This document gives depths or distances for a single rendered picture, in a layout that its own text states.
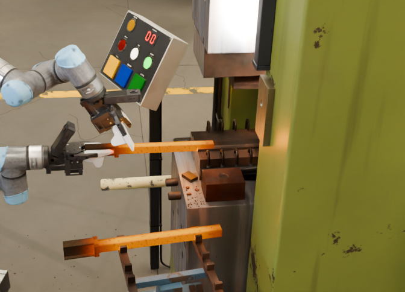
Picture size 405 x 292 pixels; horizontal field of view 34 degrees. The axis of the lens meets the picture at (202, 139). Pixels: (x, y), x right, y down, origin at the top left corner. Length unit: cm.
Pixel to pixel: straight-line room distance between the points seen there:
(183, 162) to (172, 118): 220
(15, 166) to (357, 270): 105
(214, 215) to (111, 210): 157
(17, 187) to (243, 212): 70
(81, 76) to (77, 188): 182
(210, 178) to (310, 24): 69
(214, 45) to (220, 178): 41
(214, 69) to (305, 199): 48
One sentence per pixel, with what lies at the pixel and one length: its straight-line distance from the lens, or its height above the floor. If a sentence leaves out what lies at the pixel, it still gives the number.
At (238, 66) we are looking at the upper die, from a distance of 191.
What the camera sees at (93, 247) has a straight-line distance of 181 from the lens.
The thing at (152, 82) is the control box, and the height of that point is 104.
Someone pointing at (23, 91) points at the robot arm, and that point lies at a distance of 187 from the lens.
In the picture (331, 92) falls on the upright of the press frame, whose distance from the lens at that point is 154.
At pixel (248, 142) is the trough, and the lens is 214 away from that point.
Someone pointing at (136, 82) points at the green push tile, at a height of 102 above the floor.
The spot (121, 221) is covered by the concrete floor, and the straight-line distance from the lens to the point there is 342.
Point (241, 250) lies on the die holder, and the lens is 209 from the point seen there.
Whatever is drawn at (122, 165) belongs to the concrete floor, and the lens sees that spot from 386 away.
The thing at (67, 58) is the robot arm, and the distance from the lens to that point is 189.
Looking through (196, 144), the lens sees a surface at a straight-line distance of 208.
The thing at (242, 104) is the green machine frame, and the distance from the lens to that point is 226.
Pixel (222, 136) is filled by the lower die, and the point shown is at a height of 99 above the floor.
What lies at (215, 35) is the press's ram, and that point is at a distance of 180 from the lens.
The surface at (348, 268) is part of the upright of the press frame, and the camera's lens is 188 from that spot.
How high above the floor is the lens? 207
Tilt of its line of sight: 30 degrees down
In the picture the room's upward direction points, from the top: 2 degrees clockwise
